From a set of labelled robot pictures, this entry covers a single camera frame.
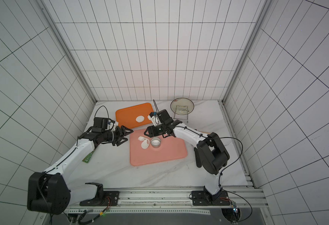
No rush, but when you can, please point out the metal spatula black handle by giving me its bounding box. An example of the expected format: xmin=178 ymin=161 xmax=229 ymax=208
xmin=194 ymin=148 xmax=202 ymax=168

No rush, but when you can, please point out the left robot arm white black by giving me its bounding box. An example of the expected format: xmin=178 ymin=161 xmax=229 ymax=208
xmin=27 ymin=117 xmax=133 ymax=215

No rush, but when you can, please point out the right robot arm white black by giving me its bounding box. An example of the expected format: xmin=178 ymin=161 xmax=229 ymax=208
xmin=144 ymin=109 xmax=230 ymax=201

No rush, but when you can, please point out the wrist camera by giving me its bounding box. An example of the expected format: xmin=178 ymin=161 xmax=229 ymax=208
xmin=106 ymin=119 xmax=119 ymax=131
xmin=148 ymin=112 xmax=160 ymax=126

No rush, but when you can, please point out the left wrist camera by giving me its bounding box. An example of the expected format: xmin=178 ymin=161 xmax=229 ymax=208
xmin=106 ymin=119 xmax=119 ymax=131

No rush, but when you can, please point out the green yellow packet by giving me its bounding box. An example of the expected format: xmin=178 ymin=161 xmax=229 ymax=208
xmin=82 ymin=151 xmax=94 ymax=163

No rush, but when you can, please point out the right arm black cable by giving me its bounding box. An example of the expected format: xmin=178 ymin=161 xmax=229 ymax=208
xmin=181 ymin=126 xmax=254 ymax=223

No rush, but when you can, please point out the metal wire lid rack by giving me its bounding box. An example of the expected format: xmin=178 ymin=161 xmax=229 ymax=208
xmin=172 ymin=105 xmax=189 ymax=122

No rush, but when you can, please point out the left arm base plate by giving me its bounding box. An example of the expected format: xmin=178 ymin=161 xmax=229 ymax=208
xmin=79 ymin=191 xmax=120 ymax=207

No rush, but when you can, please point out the pink plastic tray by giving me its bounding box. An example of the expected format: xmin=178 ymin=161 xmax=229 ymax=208
xmin=129 ymin=129 xmax=188 ymax=167

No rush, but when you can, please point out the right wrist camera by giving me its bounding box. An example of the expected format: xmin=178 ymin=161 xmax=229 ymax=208
xmin=148 ymin=112 xmax=160 ymax=126

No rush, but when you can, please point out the white dough on orange tray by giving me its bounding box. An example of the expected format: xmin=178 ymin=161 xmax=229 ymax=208
xmin=135 ymin=116 xmax=145 ymax=123

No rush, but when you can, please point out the white dough scrap strip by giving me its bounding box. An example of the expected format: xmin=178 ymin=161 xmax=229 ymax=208
xmin=138 ymin=136 xmax=150 ymax=149

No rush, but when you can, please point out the orange plastic tray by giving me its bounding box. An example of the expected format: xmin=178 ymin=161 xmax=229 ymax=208
xmin=115 ymin=103 xmax=153 ymax=129

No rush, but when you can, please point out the aluminium mounting rail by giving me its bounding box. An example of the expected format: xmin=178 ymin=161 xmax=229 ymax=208
xmin=61 ymin=186 xmax=269 ymax=214

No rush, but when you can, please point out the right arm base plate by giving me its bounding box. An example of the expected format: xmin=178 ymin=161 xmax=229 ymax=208
xmin=189 ymin=191 xmax=231 ymax=206

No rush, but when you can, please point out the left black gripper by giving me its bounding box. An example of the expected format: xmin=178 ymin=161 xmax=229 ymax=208
xmin=102 ymin=125 xmax=134 ymax=147

